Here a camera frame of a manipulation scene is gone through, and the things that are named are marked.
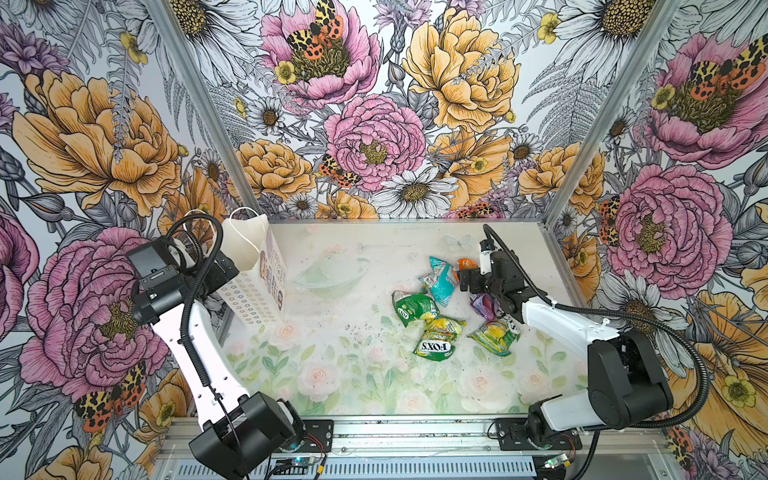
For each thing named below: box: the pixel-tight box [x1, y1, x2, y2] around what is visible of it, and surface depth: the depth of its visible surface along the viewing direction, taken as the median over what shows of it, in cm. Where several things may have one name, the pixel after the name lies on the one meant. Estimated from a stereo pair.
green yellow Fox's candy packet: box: [413, 315, 467, 362], surface depth 88 cm
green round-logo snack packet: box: [391, 290, 440, 328], surface depth 93 cm
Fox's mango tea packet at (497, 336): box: [467, 317, 521, 357], surface depth 89 cm
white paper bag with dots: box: [216, 206, 287, 326], surface depth 85 cm
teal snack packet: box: [418, 256, 459, 307], surface depth 101 cm
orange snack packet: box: [457, 258, 478, 270], surface depth 101 cm
